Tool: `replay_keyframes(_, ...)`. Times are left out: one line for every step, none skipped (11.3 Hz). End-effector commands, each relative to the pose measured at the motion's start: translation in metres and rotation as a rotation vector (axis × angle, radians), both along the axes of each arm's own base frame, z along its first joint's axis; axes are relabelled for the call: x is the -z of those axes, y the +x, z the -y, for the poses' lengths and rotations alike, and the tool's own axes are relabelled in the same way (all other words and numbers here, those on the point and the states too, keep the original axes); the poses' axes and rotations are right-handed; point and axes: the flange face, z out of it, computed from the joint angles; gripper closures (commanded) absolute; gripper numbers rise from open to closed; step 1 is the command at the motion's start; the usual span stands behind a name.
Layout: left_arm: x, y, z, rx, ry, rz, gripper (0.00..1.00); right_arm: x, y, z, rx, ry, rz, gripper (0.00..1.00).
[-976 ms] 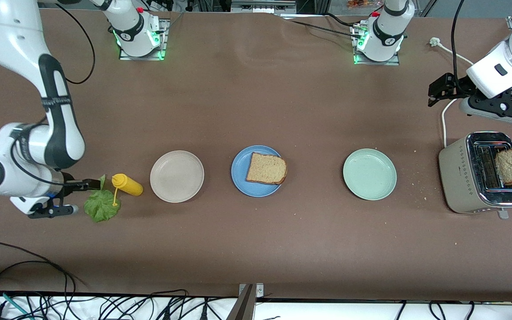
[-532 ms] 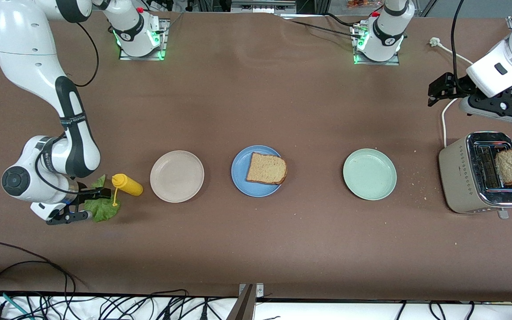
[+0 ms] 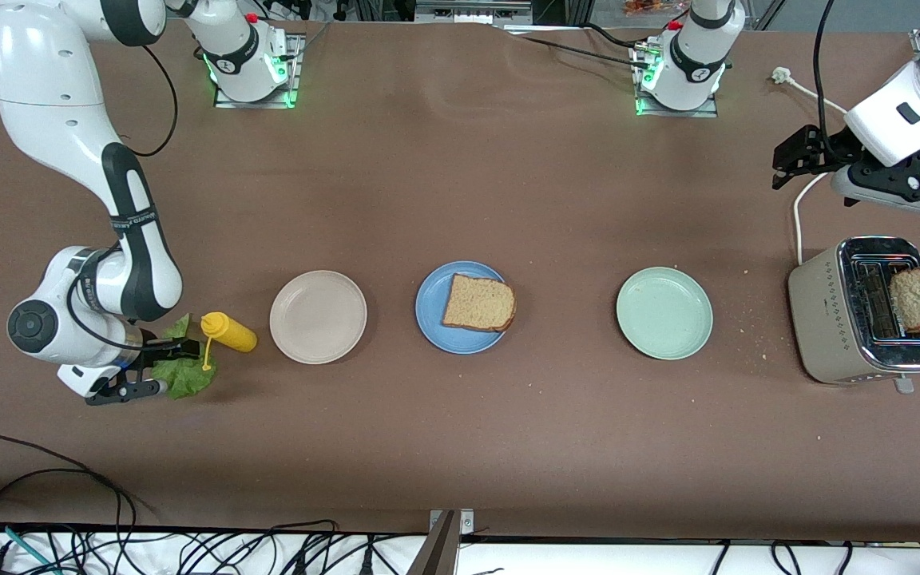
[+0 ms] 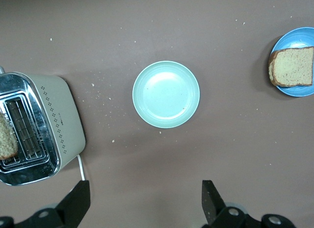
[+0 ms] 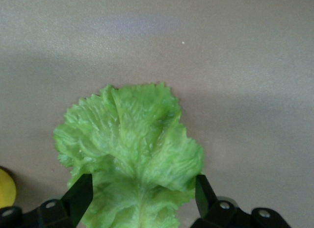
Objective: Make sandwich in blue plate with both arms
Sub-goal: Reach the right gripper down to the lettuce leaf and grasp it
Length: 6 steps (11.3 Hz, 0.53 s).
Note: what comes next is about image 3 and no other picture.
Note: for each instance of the green lettuce leaf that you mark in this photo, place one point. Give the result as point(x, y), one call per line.
point(188, 379)

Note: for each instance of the yellow mustard squeeze bottle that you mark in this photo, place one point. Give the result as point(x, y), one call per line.
point(232, 331)

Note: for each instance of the brown bread slice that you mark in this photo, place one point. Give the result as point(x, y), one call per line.
point(477, 303)
point(917, 299)

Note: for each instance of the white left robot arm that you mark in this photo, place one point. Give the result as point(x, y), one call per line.
point(688, 64)

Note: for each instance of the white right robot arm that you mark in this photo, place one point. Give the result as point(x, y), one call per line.
point(53, 80)

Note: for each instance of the beige plate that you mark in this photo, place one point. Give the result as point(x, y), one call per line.
point(318, 317)

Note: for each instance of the pale green plate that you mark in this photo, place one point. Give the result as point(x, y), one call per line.
point(664, 313)

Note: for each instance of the blue plate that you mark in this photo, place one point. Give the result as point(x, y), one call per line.
point(432, 311)

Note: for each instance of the beige chrome toaster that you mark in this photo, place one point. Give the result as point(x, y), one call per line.
point(823, 319)

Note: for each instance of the orange snack bag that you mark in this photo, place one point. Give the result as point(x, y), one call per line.
point(648, 6)

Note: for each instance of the grey metal box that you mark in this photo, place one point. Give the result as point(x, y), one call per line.
point(468, 11)

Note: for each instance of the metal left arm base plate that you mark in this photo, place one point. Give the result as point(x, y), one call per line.
point(699, 114)

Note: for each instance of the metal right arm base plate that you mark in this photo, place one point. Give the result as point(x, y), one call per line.
point(294, 72)

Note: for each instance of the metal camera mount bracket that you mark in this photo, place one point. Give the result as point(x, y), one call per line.
point(444, 535)

